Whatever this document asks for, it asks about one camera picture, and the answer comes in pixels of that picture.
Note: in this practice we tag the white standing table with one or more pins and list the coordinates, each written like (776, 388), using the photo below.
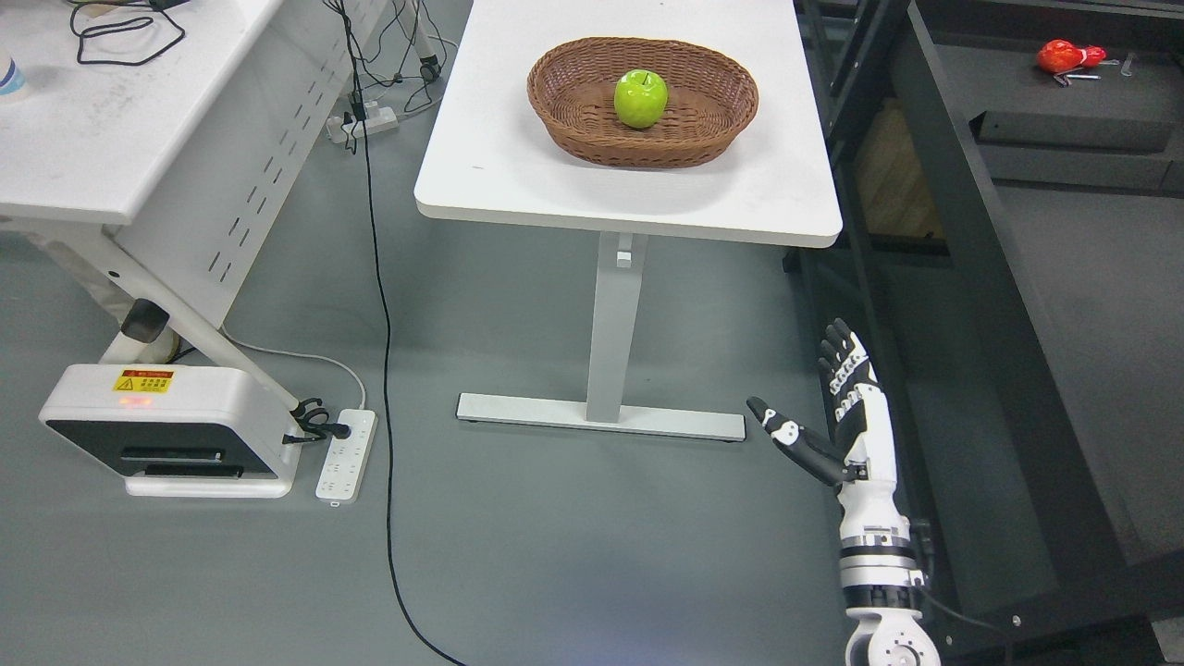
(490, 160)

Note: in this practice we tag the white power strip near device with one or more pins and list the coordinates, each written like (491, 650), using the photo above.
(346, 458)

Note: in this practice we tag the white power strip far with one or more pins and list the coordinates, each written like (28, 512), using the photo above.
(349, 128)

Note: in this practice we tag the green apple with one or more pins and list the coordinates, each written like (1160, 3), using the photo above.
(640, 98)

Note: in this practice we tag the white perforated side desk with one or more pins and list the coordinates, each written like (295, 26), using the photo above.
(166, 178)

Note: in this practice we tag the white floor device with label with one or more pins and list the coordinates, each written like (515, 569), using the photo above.
(178, 430)

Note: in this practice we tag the black metal shelf left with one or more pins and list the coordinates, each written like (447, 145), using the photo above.
(1012, 255)

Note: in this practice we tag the paper cup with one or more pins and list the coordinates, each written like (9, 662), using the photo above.
(13, 80)

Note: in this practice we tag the white robot forearm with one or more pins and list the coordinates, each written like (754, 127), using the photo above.
(879, 578)

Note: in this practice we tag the red toy on shelf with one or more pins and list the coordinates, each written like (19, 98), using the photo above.
(1062, 56)

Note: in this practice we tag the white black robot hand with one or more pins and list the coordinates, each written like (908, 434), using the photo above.
(860, 446)

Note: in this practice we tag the brown wicker basket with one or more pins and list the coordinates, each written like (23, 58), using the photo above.
(711, 100)

